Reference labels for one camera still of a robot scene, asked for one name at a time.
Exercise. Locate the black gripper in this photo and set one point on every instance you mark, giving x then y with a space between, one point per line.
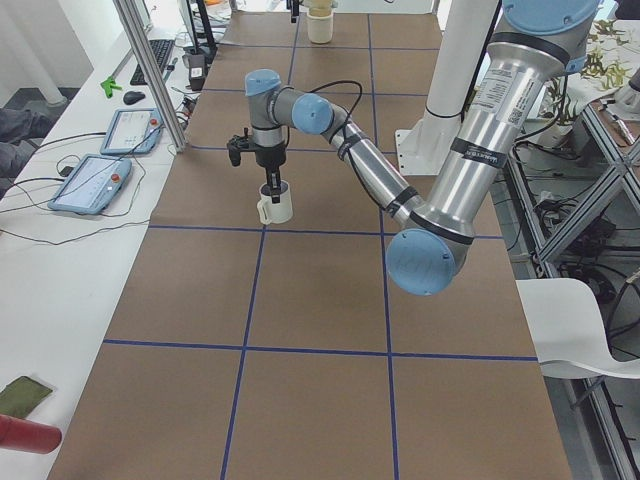
269 157

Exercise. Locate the white ribbed cup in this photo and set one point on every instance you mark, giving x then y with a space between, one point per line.
275 213

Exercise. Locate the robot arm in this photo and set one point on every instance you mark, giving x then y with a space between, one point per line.
533 42

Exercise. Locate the black label box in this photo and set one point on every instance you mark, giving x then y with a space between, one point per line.
197 70

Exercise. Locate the white oval bowl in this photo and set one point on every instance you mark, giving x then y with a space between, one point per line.
319 20

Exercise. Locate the blue teach pendant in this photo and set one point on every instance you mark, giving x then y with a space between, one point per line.
132 132
92 185

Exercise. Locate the black computer mouse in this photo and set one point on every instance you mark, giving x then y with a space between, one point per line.
133 97

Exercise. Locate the seated person grey shirt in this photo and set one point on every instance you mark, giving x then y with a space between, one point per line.
17 127

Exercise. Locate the white plastic chair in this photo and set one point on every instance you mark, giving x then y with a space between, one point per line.
567 331

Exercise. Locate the green bean bag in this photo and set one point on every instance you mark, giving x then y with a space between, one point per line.
20 397

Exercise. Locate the red fire extinguisher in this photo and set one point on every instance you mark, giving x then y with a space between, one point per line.
27 436

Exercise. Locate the white camera stand base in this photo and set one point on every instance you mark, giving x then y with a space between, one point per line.
422 149

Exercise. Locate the green handled tool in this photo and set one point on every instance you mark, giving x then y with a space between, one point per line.
109 86

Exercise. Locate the aluminium frame post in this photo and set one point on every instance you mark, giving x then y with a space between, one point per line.
132 24

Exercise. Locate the white camera stand pole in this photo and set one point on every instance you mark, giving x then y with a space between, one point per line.
468 26

